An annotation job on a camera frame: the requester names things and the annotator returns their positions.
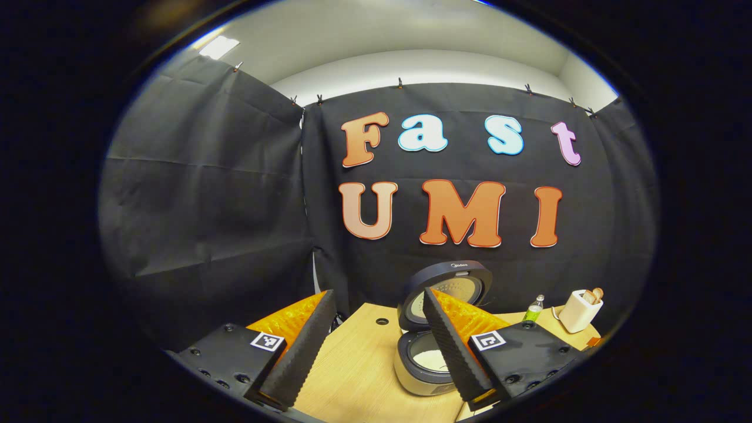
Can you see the dark grey rice cooker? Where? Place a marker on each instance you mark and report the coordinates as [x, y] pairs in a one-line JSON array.
[[458, 273]]

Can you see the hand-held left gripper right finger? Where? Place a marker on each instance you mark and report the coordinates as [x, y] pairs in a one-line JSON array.
[[449, 352]]

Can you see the toast bread slice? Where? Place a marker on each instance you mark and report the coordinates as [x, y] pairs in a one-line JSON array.
[[589, 296], [597, 292]]

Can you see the black backdrop cloth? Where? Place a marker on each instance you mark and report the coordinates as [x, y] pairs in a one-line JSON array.
[[235, 205]]

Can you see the row of backdrop clips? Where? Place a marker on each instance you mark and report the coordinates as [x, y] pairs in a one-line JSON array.
[[400, 83]]

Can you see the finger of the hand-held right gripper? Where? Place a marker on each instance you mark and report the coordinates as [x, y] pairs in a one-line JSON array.
[[594, 341]]

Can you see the white toaster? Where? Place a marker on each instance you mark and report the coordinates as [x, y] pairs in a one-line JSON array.
[[576, 314]]

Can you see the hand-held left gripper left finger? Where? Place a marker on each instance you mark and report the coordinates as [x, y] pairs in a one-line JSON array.
[[302, 352]]

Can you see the green label drink bottle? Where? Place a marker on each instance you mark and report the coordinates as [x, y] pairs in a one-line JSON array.
[[533, 311]]

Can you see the ceiling light panel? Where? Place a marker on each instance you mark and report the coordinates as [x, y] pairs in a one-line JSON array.
[[218, 47]]

